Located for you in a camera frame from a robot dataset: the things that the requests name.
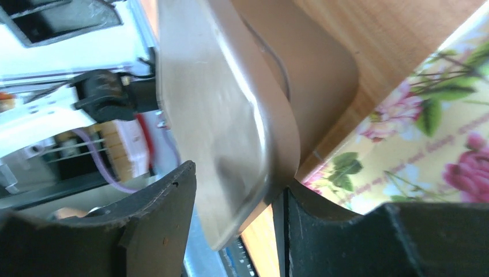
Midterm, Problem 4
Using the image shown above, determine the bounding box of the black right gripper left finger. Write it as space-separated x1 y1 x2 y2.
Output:
1 161 196 276

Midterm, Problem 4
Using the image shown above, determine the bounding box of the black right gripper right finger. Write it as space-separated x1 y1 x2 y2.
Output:
272 181 488 276

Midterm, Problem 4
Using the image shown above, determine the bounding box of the floral patterned tray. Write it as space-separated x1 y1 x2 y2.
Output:
302 2 488 214

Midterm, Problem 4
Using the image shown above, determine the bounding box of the grey metal tin lid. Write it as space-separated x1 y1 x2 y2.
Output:
157 1 300 250

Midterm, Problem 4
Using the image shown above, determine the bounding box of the gold chocolate tin box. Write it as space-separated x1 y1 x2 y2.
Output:
233 1 359 164

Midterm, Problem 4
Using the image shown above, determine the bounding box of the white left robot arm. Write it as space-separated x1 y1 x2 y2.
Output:
1 1 156 156

